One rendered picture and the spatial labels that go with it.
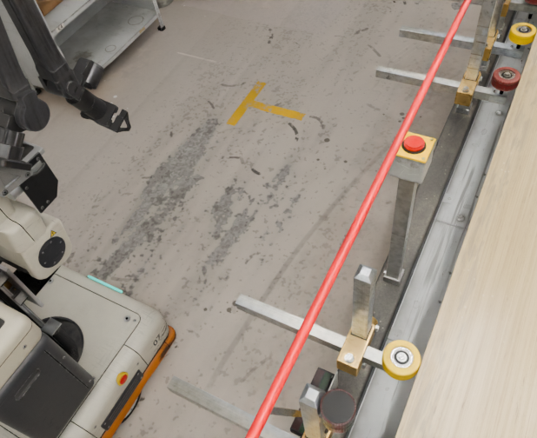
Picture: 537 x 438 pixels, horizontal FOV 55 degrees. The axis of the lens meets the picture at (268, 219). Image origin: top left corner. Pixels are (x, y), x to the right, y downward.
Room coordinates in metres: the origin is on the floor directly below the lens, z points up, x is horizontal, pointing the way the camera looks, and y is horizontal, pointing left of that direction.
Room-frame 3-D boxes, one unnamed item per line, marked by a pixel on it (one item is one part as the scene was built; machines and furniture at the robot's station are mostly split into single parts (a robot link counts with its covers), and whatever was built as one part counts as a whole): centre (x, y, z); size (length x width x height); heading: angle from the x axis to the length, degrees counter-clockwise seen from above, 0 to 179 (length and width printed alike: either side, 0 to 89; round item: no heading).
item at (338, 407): (0.26, -0.05, 1.00); 0.06 x 0.06 x 0.22; 54
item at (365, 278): (0.49, -0.16, 0.89); 0.04 x 0.04 x 0.48; 54
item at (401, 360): (0.39, -0.22, 0.85); 0.08 x 0.08 x 0.11
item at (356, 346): (0.47, -0.15, 0.84); 0.14 x 0.06 x 0.05; 144
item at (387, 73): (1.32, -0.65, 0.82); 0.43 x 0.03 x 0.04; 54
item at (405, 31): (1.52, -0.80, 0.82); 0.43 x 0.03 x 0.04; 54
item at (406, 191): (0.70, -0.32, 0.93); 0.05 x 0.05 x 0.45; 54
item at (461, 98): (1.28, -0.73, 0.82); 0.14 x 0.06 x 0.05; 144
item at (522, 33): (1.41, -0.96, 0.85); 0.08 x 0.08 x 0.11
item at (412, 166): (0.70, -0.31, 1.18); 0.07 x 0.07 x 0.08; 54
